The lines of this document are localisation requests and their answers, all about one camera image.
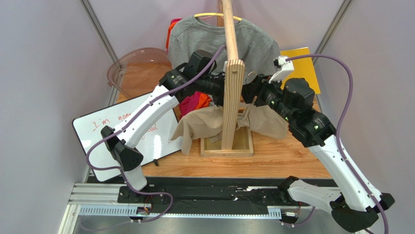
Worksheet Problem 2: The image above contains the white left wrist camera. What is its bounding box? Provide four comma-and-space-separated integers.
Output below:
223, 60, 228, 73

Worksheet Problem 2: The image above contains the grey t shirt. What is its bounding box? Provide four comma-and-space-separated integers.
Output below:
167, 16, 281, 75

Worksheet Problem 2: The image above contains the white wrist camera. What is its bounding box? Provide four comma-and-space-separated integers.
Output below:
223, 60, 228, 73
268, 56, 294, 83

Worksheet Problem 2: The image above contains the orange cloth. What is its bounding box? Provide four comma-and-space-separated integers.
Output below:
166, 20, 213, 109

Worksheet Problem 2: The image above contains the clear pink plastic bowl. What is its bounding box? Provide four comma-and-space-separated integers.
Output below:
107, 47, 172, 99

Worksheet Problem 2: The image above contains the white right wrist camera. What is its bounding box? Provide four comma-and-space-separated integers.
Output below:
268, 56, 294, 83

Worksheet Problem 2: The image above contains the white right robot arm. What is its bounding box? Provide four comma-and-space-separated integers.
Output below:
242, 74, 395, 233

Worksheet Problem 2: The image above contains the beige t shirt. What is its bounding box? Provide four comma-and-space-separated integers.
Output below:
170, 104, 288, 155

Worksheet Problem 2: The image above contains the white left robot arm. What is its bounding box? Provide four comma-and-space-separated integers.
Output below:
99, 46, 224, 192

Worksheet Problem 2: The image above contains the yellow plastic hanger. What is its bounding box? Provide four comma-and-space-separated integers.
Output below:
194, 12, 225, 25

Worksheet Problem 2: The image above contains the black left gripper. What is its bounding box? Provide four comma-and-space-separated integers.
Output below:
196, 72, 240, 108

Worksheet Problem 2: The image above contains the white board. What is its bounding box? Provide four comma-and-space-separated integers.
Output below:
73, 93, 183, 168

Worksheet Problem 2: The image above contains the wooden clothes rack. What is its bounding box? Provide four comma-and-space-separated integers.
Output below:
200, 0, 253, 157

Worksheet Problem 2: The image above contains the orange plastic hanger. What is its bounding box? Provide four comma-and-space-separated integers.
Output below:
238, 71, 257, 113

